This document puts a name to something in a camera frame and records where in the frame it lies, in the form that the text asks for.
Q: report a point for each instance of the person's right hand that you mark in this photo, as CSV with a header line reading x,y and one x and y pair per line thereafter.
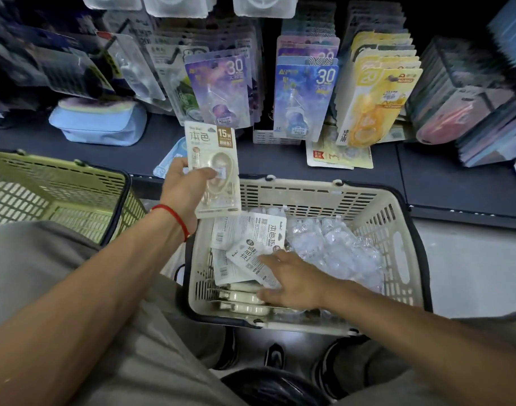
x,y
302,285

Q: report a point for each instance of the person's left hand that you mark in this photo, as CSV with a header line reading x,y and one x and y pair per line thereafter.
x,y
179,194

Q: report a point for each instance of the person's right thumb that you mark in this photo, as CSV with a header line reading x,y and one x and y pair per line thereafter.
x,y
269,296

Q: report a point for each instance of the person's left thumb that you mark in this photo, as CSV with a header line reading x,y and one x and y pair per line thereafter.
x,y
203,176

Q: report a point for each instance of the white correction tape packet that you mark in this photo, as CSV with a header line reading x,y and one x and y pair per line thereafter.
x,y
213,147

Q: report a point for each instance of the person's left forearm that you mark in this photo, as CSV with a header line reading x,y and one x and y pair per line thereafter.
x,y
80,308

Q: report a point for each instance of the person's right forearm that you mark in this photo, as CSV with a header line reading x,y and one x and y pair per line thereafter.
x,y
418,346

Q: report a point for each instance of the beige tape dispensers in blister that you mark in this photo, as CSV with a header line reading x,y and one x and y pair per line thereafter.
x,y
241,302

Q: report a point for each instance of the light blue flat packet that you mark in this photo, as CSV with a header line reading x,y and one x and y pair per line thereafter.
x,y
169,160

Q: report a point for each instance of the black shoe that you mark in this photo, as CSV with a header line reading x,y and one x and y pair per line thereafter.
x,y
274,356
325,367

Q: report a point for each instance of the white packet showing barcode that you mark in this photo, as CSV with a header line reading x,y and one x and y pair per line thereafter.
x,y
230,230

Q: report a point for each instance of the white packet with dark print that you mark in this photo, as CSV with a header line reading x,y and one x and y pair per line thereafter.
x,y
262,236

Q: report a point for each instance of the white shelf label strip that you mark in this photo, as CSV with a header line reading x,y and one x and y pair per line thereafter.
x,y
268,138

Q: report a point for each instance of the clear plastic bag of packets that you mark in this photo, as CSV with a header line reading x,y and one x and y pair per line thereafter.
x,y
334,249

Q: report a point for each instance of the row of purple hanging packets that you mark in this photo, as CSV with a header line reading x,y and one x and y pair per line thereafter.
x,y
220,88

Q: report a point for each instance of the row of green hanging packets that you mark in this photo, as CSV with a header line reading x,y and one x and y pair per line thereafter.
x,y
177,86

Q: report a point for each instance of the black round stool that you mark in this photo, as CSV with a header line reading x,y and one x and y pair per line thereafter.
x,y
274,391

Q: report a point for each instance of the light blue pencil case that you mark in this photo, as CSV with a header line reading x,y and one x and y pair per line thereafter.
x,y
97,122

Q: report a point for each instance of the row of clear hanging packets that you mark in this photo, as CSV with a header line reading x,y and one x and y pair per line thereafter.
x,y
135,71

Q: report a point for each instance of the row of blue hanging packets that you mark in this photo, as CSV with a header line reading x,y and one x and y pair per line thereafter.
x,y
304,97

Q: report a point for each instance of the grey trousers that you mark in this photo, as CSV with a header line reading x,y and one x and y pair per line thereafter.
x,y
156,359

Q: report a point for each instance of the beige plastic shopping basket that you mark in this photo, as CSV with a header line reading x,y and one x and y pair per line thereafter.
x,y
367,207

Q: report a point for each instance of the flat yellow packet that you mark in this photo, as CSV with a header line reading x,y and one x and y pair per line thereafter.
x,y
338,156

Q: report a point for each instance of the green plastic shopping basket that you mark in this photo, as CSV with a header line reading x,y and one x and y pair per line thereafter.
x,y
50,190

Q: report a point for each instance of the white plastic hanging container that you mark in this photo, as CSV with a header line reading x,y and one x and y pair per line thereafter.
x,y
112,1
264,4
177,4

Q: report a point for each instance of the row of yellow hanging packets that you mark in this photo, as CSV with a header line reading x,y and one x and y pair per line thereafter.
x,y
376,101

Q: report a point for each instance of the row of dark hanging packets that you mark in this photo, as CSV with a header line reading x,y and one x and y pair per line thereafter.
x,y
50,59

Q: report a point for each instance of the dark shop shelf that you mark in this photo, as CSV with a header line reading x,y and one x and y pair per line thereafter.
x,y
452,185

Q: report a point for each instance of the stack of dark pink packets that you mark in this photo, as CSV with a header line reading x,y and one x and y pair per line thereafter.
x,y
465,101

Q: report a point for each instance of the row of pale blue packets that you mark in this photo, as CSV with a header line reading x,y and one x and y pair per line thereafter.
x,y
511,29

